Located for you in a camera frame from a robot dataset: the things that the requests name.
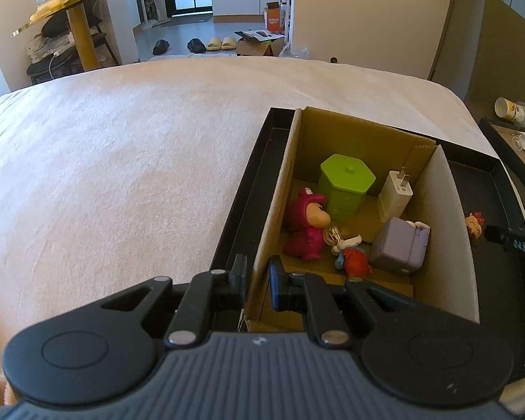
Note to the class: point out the small black tray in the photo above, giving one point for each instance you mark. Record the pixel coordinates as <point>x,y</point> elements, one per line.
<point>492,138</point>

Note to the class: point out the white charger plug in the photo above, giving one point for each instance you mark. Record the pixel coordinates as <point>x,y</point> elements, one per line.
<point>393,197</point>

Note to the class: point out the green hexagonal lidded container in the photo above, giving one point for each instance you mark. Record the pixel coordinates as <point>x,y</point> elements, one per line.
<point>345,183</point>

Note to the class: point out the red round figurine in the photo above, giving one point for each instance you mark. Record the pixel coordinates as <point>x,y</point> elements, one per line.
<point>356,262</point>

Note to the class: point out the beige slipper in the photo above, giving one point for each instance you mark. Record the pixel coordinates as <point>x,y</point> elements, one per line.
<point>214,43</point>
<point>229,43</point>

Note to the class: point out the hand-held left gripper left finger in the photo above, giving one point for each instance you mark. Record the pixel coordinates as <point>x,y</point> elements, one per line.
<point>241,275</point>

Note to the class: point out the white cabinet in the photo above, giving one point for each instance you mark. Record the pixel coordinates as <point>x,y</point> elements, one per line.
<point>118,17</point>

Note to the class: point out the round yellow table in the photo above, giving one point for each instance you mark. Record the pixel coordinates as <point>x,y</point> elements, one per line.
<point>81,30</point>

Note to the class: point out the grey doormat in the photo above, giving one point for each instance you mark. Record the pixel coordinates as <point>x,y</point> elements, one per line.
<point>186,19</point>

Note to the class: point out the white and gold figurine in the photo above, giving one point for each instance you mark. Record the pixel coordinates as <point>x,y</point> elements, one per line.
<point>339,240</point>

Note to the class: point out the black chair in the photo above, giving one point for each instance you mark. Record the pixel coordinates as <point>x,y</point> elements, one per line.
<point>54,26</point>

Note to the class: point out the purple-grey cube toy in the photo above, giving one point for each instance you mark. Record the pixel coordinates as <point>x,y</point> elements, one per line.
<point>396,245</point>

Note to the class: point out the cardboard box with papers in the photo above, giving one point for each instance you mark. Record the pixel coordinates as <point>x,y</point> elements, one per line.
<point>253,48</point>

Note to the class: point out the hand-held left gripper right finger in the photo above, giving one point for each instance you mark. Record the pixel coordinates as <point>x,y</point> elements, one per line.
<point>276,288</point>

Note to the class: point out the small brown-haired doll figurine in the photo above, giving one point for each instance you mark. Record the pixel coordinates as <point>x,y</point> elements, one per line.
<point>474,225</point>

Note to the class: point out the magenta dinosaur costume figurine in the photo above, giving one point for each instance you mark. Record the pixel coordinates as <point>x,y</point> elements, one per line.
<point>304,227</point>

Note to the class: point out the orange carton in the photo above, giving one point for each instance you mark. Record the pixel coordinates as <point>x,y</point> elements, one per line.
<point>273,19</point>

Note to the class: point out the large black tray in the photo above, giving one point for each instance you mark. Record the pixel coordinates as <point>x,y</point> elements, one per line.
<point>468,183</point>

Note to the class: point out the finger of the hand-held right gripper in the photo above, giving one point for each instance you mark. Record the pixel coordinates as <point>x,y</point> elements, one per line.
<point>507,238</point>

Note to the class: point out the black slipper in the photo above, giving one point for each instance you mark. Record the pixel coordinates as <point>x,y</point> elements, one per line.
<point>161,47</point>
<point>197,45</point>

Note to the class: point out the paper cup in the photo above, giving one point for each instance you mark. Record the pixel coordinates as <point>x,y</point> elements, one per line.
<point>509,108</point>

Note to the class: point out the clear plastic bag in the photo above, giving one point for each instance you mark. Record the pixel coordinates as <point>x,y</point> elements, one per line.
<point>295,51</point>

